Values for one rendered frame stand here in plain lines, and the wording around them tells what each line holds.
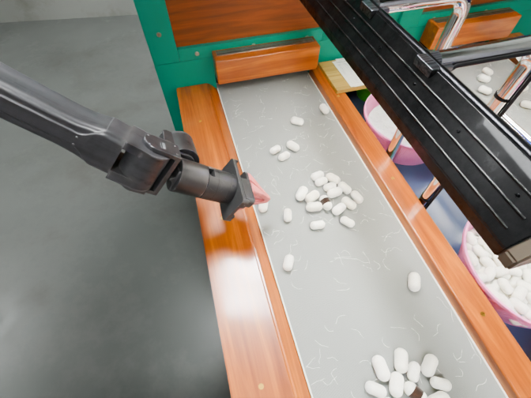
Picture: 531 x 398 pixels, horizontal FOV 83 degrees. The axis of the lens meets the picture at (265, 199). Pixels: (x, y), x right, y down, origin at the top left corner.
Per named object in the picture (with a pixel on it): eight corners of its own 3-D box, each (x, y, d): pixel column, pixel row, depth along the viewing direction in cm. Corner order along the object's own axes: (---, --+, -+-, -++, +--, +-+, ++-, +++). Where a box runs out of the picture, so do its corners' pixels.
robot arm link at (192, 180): (163, 197, 47) (178, 170, 44) (157, 169, 51) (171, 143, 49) (201, 205, 51) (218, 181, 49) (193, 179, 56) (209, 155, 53)
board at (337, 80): (336, 94, 87) (337, 90, 86) (317, 65, 95) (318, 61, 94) (435, 76, 92) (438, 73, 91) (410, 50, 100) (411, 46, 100)
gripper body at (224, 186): (240, 159, 57) (206, 147, 52) (252, 203, 51) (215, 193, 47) (222, 180, 60) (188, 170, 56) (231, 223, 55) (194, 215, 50)
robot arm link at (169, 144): (118, 188, 44) (145, 144, 41) (116, 144, 52) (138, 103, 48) (189, 208, 52) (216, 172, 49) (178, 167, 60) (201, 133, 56)
